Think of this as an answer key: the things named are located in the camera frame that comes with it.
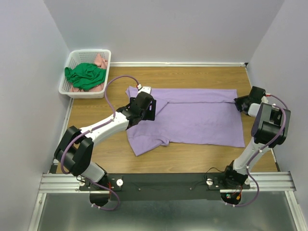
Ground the purple t shirt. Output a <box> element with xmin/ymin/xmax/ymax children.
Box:
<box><xmin>127</xmin><ymin>88</ymin><xmax>245</xmax><ymax>156</ymax></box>

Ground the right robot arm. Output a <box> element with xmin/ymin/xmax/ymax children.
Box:
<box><xmin>221</xmin><ymin>86</ymin><xmax>291</xmax><ymax>189</ymax></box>

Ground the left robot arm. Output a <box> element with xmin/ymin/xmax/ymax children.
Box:
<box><xmin>54</xmin><ymin>87</ymin><xmax>156</xmax><ymax>190</ymax></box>

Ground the pink t shirt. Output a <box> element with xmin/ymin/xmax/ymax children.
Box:
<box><xmin>70</xmin><ymin>54</ymin><xmax>108</xmax><ymax>92</ymax></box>

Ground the white perforated plastic basket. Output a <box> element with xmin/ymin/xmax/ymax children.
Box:
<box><xmin>59</xmin><ymin>49</ymin><xmax>111</xmax><ymax>99</ymax></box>

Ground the green t shirt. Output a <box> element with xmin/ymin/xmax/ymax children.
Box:
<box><xmin>64</xmin><ymin>63</ymin><xmax>106</xmax><ymax>91</ymax></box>

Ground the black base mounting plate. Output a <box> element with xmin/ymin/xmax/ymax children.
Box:
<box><xmin>79</xmin><ymin>172</ymin><xmax>250</xmax><ymax>205</ymax></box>

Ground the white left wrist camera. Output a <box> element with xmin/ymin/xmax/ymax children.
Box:
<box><xmin>136</xmin><ymin>84</ymin><xmax>152</xmax><ymax>94</ymax></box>

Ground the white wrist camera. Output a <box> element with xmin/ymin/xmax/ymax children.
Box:
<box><xmin>261</xmin><ymin>93</ymin><xmax>270</xmax><ymax>104</ymax></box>
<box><xmin>136</xmin><ymin>84</ymin><xmax>152</xmax><ymax>94</ymax></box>

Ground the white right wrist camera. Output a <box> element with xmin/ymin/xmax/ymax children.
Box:
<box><xmin>261</xmin><ymin>93</ymin><xmax>270</xmax><ymax>104</ymax></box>

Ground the aluminium extrusion rail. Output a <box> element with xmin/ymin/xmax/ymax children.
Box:
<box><xmin>38</xmin><ymin>172</ymin><xmax>296</xmax><ymax>193</ymax></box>

